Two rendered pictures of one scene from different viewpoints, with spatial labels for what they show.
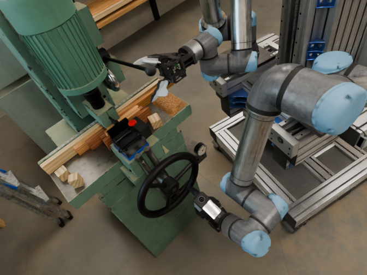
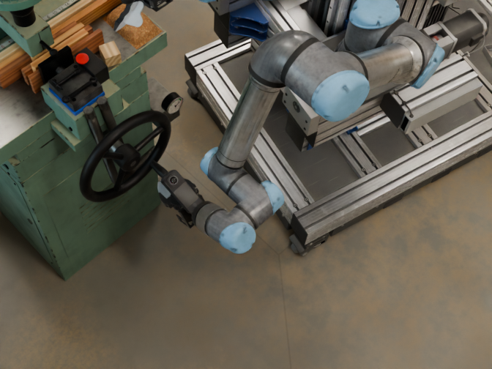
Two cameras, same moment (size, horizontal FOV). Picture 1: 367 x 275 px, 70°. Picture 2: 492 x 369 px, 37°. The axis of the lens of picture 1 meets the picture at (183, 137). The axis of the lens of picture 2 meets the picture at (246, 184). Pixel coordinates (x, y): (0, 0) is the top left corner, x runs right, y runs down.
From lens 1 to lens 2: 0.89 m
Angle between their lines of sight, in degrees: 17
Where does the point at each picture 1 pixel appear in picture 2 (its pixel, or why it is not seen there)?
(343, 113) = (339, 102)
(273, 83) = (280, 55)
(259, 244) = (241, 238)
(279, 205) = (273, 195)
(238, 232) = (217, 223)
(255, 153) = (252, 128)
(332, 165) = (382, 151)
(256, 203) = (246, 191)
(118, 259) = not seen: outside the picture
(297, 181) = (323, 173)
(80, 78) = not seen: outside the picture
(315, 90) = (318, 73)
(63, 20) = not seen: outside the picture
